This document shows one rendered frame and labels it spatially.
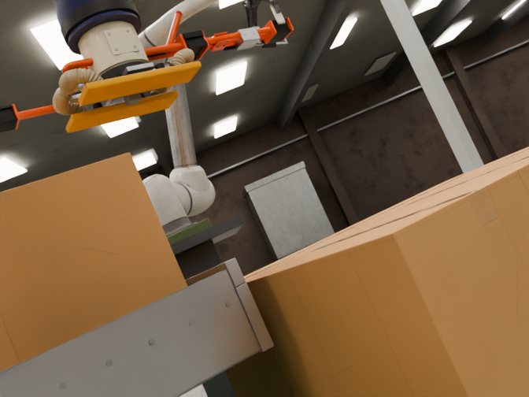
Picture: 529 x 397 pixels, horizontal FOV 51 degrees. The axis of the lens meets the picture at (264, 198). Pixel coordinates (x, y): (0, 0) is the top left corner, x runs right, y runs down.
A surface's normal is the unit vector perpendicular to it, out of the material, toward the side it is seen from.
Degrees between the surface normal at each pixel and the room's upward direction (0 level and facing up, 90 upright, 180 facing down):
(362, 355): 90
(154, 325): 90
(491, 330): 90
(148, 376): 90
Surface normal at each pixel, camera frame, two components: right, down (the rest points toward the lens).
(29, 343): 0.40, -0.25
